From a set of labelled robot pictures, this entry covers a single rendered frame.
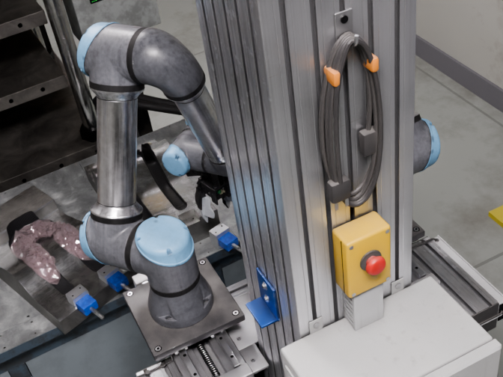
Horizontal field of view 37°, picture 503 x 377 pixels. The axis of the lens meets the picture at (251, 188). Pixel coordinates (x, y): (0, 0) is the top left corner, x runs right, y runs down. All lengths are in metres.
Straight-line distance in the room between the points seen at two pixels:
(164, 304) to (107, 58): 0.55
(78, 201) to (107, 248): 0.87
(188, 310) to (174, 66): 0.54
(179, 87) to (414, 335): 0.66
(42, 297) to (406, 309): 1.10
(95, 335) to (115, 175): 0.79
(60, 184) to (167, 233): 1.07
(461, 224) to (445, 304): 1.99
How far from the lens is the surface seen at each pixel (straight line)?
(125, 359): 2.43
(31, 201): 2.42
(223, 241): 2.18
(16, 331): 2.20
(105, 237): 1.67
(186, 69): 1.53
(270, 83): 1.05
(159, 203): 2.30
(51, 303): 2.15
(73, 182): 2.63
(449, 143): 3.89
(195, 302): 1.70
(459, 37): 4.25
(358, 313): 1.38
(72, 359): 2.34
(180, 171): 1.86
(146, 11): 2.84
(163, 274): 1.62
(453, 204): 3.53
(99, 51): 1.57
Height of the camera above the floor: 2.33
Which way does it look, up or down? 39 degrees down
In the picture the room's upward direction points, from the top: 9 degrees counter-clockwise
